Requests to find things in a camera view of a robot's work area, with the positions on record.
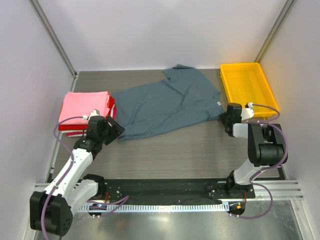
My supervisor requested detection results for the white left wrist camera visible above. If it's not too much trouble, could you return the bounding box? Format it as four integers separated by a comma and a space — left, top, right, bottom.
82, 109, 100, 121

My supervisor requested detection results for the yellow plastic tray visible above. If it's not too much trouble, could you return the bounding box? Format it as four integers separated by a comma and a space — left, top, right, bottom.
220, 62, 280, 118

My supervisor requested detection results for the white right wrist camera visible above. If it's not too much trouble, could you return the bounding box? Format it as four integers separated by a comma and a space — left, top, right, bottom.
240, 102, 255, 122

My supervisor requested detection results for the left aluminium corner post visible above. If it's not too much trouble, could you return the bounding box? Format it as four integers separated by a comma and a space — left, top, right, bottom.
29, 0, 77, 78

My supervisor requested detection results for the right aluminium corner post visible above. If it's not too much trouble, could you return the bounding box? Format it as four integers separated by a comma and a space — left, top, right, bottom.
254, 0, 297, 63

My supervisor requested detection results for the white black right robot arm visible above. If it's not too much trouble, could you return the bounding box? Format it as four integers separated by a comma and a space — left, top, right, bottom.
214, 102, 288, 198

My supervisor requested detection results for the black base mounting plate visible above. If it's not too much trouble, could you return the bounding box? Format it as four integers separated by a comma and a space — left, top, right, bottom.
102, 178, 256, 205

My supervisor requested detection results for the blue-grey t-shirt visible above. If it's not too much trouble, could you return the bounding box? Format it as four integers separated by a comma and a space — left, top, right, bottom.
112, 64, 224, 141

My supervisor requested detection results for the slotted grey cable duct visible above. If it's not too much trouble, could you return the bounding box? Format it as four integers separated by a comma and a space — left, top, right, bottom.
78, 202, 229, 214

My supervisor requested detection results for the red folded t-shirt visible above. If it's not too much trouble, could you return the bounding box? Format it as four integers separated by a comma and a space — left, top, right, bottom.
58, 96, 117, 132

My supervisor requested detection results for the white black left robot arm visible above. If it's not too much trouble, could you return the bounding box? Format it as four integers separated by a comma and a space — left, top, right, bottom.
29, 115, 125, 240

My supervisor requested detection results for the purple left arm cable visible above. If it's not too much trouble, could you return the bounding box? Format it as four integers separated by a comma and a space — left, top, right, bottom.
41, 115, 131, 240

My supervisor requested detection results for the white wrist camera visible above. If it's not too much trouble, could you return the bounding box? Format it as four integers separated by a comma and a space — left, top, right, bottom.
82, 109, 100, 121
240, 102, 255, 122

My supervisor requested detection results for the aluminium corner post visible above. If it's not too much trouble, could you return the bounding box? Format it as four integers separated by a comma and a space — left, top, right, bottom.
29, 0, 77, 78
254, 0, 297, 63

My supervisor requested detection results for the aluminium frame rail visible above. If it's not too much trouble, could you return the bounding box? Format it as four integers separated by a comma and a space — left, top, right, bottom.
32, 179, 305, 201

